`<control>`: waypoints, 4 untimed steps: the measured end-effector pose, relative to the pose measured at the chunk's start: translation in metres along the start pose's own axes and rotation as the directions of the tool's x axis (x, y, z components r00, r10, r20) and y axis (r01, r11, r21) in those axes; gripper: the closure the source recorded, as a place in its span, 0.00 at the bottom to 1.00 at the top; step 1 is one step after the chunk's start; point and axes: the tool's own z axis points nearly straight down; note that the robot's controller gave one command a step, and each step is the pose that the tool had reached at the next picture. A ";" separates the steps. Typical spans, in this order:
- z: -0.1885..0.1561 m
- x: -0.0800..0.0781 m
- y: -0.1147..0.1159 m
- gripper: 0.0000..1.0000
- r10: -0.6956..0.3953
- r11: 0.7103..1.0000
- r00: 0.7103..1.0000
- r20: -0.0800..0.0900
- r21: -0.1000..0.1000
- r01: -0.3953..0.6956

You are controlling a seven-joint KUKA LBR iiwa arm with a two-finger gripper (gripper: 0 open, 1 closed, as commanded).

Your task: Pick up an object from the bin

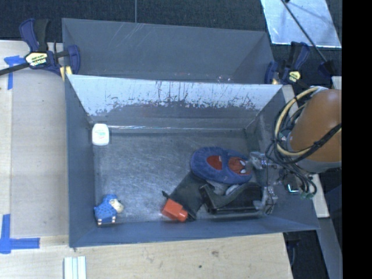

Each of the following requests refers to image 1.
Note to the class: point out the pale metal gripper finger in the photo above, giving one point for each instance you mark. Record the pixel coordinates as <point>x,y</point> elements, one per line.
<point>259,160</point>
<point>270,195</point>

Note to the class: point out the black angular plastic object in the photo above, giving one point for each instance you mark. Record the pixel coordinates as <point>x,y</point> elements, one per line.
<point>232,203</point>

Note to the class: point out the pale grey cloth piece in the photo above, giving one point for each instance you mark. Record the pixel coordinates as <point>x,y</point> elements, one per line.
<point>225,188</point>

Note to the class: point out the blue slipper with red print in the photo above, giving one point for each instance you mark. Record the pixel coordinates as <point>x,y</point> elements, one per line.
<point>203,166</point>

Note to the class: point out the grey metal bin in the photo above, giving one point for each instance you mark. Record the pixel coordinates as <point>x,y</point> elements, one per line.
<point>151,167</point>

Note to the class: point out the small white plastic bottle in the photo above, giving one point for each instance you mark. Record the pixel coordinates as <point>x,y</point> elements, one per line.
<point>100,134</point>

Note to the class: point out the blue toy sheep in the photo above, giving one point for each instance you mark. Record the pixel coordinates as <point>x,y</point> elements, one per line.
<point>106,209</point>

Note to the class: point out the pale wood board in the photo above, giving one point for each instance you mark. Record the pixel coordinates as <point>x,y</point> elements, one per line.
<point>37,155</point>

